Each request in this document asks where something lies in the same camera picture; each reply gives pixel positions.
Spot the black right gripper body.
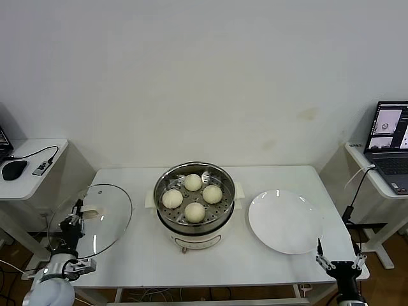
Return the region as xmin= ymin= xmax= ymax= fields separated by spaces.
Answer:
xmin=330 ymin=261 xmax=360 ymax=281

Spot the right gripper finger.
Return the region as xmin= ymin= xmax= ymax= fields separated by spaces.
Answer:
xmin=352 ymin=252 xmax=368 ymax=272
xmin=316 ymin=237 xmax=334 ymax=272

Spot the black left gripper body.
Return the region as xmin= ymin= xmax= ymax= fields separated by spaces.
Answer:
xmin=59 ymin=216 xmax=85 ymax=252

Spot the round glass pot lid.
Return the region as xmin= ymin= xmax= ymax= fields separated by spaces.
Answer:
xmin=47 ymin=183 xmax=133 ymax=259

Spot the white steamed baozi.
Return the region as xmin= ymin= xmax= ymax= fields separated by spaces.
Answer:
xmin=184 ymin=202 xmax=206 ymax=224
xmin=202 ymin=184 xmax=223 ymax=204
xmin=161 ymin=188 xmax=184 ymax=209
xmin=184 ymin=173 xmax=203 ymax=192

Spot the perforated steel steamer basket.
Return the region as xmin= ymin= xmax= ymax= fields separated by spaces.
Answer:
xmin=154 ymin=161 xmax=237 ymax=235

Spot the black flat bar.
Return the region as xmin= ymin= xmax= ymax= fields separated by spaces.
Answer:
xmin=346 ymin=222 xmax=389 ymax=231

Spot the round white plate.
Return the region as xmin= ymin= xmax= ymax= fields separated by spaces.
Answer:
xmin=248 ymin=189 xmax=324 ymax=255

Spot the white side table with mouse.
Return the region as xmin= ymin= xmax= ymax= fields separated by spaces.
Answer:
xmin=0 ymin=138 xmax=70 ymax=281

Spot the grey usb hub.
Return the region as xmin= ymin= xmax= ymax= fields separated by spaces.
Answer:
xmin=33 ymin=159 xmax=54 ymax=177

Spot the black computer mouse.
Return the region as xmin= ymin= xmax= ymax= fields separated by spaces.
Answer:
xmin=2 ymin=159 xmax=29 ymax=182

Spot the white side table with label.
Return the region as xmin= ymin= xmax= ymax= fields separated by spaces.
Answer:
xmin=345 ymin=142 xmax=408 ymax=271

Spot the grey laptop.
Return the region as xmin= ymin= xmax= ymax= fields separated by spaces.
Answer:
xmin=364 ymin=101 xmax=408 ymax=196

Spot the cream electric cooking pot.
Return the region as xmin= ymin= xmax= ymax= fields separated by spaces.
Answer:
xmin=145 ymin=181 xmax=246 ymax=255

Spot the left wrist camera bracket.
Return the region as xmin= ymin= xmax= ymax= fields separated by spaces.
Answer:
xmin=65 ymin=257 xmax=98 ymax=277

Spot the white floor cable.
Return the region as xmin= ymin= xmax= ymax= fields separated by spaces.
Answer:
xmin=0 ymin=258 xmax=26 ymax=275

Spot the black usb hub cable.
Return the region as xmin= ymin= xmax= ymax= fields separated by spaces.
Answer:
xmin=8 ymin=145 xmax=61 ymax=164

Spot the black laptop cable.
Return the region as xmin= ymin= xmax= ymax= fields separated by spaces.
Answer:
xmin=349 ymin=167 xmax=379 ymax=210

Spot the white laptop cable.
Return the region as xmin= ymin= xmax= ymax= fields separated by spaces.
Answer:
xmin=345 ymin=164 xmax=377 ymax=192

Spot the white cable bundle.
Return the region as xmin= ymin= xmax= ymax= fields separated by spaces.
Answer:
xmin=127 ymin=286 xmax=181 ymax=302

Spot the white table leg frame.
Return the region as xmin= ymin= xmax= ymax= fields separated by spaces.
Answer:
xmin=105 ymin=283 xmax=312 ymax=306

